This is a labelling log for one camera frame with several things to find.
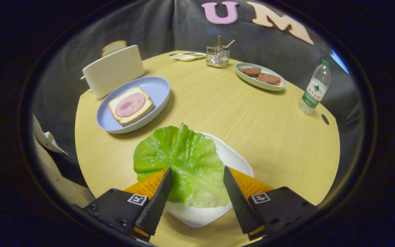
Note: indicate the white divided dish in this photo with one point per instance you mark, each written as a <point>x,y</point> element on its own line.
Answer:
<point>185,58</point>

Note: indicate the white toaster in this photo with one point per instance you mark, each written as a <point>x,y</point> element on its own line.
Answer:
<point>115,70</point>

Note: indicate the toast slice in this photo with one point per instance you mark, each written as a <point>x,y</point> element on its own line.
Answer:
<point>129,120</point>

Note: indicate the pale beige panel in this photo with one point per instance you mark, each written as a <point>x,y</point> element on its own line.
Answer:
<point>67,187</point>

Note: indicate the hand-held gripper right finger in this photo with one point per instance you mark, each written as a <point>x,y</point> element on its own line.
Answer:
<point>242,206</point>

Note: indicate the pink ham slice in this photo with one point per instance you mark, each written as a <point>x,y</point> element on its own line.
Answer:
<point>130,105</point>

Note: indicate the wooden utensil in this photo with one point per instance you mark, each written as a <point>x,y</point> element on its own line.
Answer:
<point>219,41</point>
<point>230,43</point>

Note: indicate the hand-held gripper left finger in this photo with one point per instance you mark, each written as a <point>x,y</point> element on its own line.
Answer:
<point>156,206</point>

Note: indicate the blue plate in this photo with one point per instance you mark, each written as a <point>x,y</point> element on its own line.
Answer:
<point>156,91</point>

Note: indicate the green lettuce leaf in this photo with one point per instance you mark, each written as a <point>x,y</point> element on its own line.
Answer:
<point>183,161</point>

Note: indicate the bread slice with brown crust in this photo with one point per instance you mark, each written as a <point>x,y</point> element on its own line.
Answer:
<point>113,47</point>

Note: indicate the clear water bottle green cap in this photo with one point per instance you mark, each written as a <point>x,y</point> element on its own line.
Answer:
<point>315,91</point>

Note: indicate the pale green plate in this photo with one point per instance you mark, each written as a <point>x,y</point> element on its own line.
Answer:
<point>250,80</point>

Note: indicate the white paper sheet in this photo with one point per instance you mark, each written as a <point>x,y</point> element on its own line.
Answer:
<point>48,139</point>

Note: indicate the white plate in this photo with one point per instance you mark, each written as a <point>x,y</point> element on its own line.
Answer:
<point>197,216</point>

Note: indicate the brown meat piece orange edge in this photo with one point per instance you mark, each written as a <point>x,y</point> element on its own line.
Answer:
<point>267,78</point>

